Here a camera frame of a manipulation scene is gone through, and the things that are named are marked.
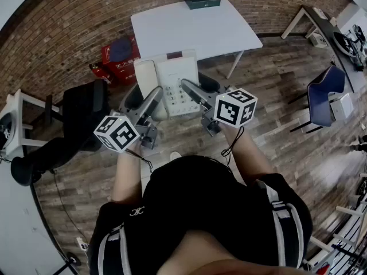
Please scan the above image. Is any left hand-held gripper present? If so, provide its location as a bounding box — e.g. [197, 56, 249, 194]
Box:
[93, 82, 164, 154]

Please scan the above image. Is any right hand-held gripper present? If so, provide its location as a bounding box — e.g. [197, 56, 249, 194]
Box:
[180, 72, 258, 137]

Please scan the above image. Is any white corded telephone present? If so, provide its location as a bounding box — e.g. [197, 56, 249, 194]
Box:
[133, 49, 201, 120]

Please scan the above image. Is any person's left forearm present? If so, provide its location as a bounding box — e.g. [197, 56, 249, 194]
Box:
[111, 144, 153, 203]

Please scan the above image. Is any person's right forearm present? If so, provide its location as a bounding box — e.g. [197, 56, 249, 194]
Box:
[222, 124, 276, 186]

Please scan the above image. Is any white table leg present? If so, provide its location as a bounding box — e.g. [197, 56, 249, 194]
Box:
[225, 50, 245, 80]

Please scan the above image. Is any red fire extinguisher cabinet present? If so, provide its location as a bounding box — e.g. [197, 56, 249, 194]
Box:
[100, 36, 141, 86]

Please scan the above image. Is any red fire extinguisher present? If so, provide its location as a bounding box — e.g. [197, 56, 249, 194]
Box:
[88, 62, 112, 85]

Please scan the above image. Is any dark blue cap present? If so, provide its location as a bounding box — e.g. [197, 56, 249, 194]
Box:
[110, 37, 134, 63]

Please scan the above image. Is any black office chair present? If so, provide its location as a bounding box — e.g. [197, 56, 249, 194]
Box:
[10, 78, 110, 187]

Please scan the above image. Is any white side table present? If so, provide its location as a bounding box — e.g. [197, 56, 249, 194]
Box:
[0, 89, 63, 160]

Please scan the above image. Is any blue chair with black legs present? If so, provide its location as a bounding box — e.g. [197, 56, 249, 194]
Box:
[288, 65, 346, 133]

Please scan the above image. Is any small white box under desk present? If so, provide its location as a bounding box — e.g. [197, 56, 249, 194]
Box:
[309, 33, 329, 49]

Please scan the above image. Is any person's torso in black shirt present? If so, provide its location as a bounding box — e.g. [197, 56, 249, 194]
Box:
[87, 155, 314, 275]

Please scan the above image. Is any black desk with white legs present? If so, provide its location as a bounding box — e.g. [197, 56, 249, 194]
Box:
[280, 4, 357, 93]

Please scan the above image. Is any round black and white device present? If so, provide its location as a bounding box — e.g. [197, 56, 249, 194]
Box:
[0, 113, 14, 151]

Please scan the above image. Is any white box under chair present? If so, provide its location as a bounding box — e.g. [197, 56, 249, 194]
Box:
[329, 92, 355, 117]

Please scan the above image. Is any white power strip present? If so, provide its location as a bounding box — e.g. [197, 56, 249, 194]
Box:
[76, 237, 91, 251]

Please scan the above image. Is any black floor stand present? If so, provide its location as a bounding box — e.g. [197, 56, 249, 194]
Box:
[54, 250, 83, 275]

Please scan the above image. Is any white metal rack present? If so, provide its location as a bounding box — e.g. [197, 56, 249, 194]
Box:
[303, 173, 367, 275]

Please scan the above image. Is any black left wrist strap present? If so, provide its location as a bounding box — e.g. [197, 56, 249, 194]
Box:
[126, 148, 154, 172]

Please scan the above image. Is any black wrist strap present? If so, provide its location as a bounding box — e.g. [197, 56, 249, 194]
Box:
[221, 125, 245, 166]
[126, 148, 154, 172]

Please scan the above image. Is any black right wrist strap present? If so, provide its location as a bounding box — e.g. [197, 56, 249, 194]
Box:
[221, 125, 245, 166]

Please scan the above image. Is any black floor cable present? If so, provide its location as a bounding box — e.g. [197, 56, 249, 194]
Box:
[52, 171, 90, 245]

